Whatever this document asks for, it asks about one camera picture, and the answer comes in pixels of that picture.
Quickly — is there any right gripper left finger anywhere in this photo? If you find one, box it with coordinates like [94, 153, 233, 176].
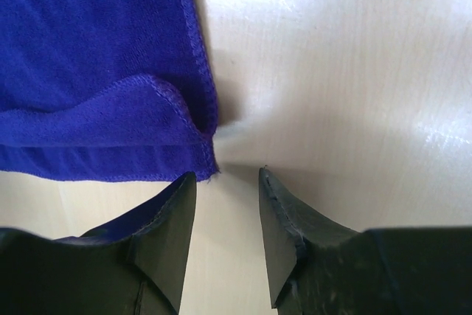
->
[1, 172, 196, 314]

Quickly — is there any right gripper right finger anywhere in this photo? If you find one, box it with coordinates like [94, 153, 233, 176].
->
[258, 168, 471, 314]

